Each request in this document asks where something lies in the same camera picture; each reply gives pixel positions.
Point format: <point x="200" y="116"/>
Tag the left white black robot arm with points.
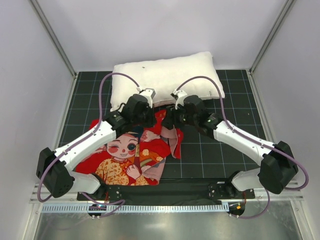
<point x="55" y="168"/>

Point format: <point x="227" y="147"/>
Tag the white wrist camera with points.
<point x="148" y="93"/>
<point x="179" y="96"/>

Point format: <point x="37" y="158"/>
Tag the right aluminium frame post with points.
<point x="280" y="19"/>

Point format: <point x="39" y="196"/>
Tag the left aluminium frame post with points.
<point x="52" y="35"/>

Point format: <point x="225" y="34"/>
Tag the red cartoon print pillowcase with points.
<point x="136" y="158"/>

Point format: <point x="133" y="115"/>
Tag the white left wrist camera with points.
<point x="148" y="93"/>

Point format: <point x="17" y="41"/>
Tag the aluminium frame post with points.
<point x="52" y="35"/>
<point x="280" y="19"/>

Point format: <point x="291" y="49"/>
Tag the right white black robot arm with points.
<point x="276" y="167"/>

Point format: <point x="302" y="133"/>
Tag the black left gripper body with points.
<point x="149" y="117"/>

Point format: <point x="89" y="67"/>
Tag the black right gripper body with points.
<point x="172" y="118"/>

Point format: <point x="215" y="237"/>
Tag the white slotted cable duct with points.
<point x="86" y="207"/>

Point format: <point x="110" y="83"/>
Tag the black grid cutting mat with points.
<point x="200" y="156"/>

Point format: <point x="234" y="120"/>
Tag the white pillow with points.
<point x="164" y="76"/>

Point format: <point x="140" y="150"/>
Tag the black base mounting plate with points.
<point x="176" y="192"/>

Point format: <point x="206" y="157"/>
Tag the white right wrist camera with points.
<point x="179" y="96"/>

